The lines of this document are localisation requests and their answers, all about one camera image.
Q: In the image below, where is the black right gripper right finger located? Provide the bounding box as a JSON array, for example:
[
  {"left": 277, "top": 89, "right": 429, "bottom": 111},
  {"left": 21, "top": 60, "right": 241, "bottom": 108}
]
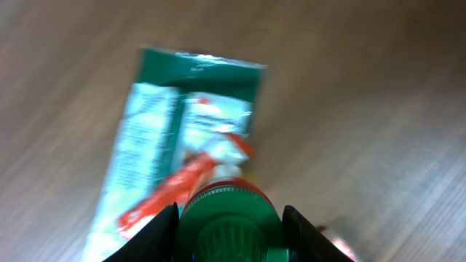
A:
[{"left": 282, "top": 205, "right": 353, "bottom": 262}]

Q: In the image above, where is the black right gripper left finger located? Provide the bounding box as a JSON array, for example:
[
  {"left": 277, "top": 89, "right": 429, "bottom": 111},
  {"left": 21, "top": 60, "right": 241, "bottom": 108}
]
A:
[{"left": 103, "top": 203, "right": 179, "bottom": 262}]

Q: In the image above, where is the small red snack packet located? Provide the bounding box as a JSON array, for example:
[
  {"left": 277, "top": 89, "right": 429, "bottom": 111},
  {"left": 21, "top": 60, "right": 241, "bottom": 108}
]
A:
[{"left": 317, "top": 225, "right": 360, "bottom": 262}]

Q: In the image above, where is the red Nescafe coffee stick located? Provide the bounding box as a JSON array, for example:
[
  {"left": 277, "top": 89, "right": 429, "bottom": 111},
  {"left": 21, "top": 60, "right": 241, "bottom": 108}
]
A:
[{"left": 116, "top": 132, "right": 254, "bottom": 240}]

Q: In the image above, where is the red sauce bottle green cap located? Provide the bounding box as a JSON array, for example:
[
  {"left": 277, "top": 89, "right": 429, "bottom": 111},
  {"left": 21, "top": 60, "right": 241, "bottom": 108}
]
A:
[{"left": 173, "top": 178, "right": 290, "bottom": 262}]

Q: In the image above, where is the green 3M gloves pack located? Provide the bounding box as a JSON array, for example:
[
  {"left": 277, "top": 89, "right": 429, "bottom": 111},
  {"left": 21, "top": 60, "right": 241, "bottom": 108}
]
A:
[{"left": 82, "top": 48, "right": 266, "bottom": 262}]

